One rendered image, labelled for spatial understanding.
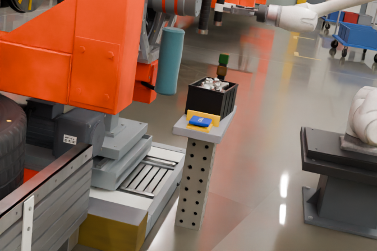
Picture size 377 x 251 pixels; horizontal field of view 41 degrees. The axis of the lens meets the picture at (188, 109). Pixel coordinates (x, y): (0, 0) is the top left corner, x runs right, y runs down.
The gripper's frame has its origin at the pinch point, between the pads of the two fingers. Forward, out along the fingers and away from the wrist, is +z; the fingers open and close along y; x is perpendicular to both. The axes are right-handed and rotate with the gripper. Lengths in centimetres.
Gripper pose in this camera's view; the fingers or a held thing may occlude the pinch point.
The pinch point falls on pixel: (220, 6)
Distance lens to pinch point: 224.5
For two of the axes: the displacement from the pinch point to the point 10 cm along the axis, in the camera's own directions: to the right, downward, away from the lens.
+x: 1.5, -9.5, -2.8
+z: -9.7, -2.0, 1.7
